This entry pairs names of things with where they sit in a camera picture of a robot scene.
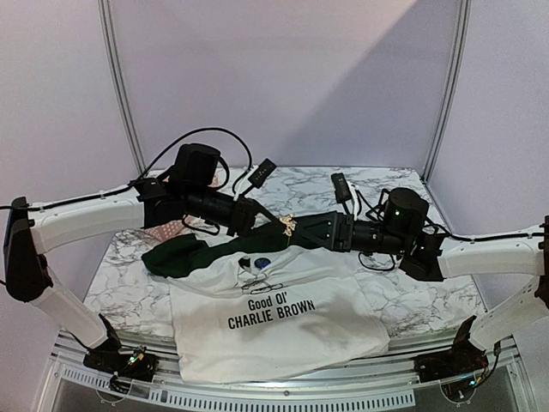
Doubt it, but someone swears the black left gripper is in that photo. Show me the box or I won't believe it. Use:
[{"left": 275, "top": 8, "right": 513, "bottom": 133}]
[{"left": 184, "top": 184, "right": 286, "bottom": 237}]

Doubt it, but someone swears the white and green t-shirt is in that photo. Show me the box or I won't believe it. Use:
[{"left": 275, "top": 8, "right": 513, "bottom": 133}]
[{"left": 142, "top": 234, "right": 389, "bottom": 384}]

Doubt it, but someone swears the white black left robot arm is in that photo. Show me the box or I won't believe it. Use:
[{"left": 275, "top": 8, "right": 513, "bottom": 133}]
[{"left": 3, "top": 178, "right": 282, "bottom": 382}]

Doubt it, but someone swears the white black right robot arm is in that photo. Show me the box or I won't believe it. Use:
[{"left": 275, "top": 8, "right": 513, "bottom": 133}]
[{"left": 294, "top": 211, "right": 548, "bottom": 388}]

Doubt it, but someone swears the round blue picture badge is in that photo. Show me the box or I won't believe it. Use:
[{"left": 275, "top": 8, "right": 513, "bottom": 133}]
[{"left": 254, "top": 257, "right": 271, "bottom": 269}]

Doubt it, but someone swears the pink plastic perforated basket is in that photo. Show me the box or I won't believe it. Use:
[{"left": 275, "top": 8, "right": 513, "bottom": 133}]
[{"left": 144, "top": 166, "right": 231, "bottom": 242}]

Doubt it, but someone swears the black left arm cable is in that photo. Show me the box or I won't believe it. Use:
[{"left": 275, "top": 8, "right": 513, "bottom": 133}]
[{"left": 0, "top": 128, "right": 275, "bottom": 284}]

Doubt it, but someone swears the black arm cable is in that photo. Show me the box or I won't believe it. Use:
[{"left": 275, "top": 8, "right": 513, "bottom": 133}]
[
  {"left": 332, "top": 173, "right": 549, "bottom": 271},
  {"left": 0, "top": 128, "right": 275, "bottom": 284}
]

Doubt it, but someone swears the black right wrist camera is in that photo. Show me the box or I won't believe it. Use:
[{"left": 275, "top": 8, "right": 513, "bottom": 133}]
[{"left": 383, "top": 187, "right": 429, "bottom": 237}]

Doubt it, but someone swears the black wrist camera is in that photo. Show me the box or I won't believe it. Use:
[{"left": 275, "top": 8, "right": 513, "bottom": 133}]
[
  {"left": 383, "top": 187, "right": 429, "bottom": 237},
  {"left": 169, "top": 143, "right": 220, "bottom": 187}
]

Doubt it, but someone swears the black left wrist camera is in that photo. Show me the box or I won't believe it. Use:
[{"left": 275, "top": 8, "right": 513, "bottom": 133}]
[{"left": 169, "top": 143, "right": 220, "bottom": 187}]

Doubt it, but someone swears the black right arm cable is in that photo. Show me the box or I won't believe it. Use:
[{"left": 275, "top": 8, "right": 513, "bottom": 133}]
[{"left": 332, "top": 173, "right": 549, "bottom": 271}]

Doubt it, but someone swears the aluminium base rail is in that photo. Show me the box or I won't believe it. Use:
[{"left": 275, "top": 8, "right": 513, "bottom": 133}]
[{"left": 38, "top": 332, "right": 536, "bottom": 411}]

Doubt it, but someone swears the aluminium right corner post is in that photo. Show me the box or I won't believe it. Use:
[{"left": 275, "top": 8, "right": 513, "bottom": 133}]
[{"left": 420, "top": 0, "right": 472, "bottom": 185}]

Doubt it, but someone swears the aluminium corner post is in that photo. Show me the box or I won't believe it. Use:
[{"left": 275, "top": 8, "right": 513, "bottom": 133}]
[
  {"left": 97, "top": 0, "right": 146, "bottom": 173},
  {"left": 420, "top": 0, "right": 472, "bottom": 185}
]

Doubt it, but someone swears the aluminium left corner post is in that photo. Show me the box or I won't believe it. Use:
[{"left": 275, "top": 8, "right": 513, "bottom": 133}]
[{"left": 97, "top": 0, "right": 146, "bottom": 173}]

